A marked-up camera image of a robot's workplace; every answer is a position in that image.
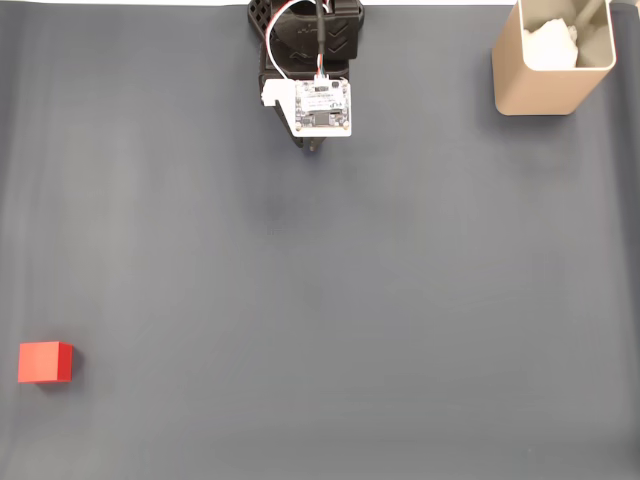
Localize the red cube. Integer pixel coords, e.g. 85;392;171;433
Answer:
17;341;74;384

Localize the beige box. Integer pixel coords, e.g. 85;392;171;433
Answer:
491;0;617;117

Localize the white crumpled tissue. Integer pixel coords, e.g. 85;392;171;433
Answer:
521;18;581;71

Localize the white camera board mount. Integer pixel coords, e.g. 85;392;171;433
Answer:
259;77;353;139

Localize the white red servo cable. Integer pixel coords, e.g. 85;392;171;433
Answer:
264;0;334;82

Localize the black camera cable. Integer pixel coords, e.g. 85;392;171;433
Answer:
313;0;331;81

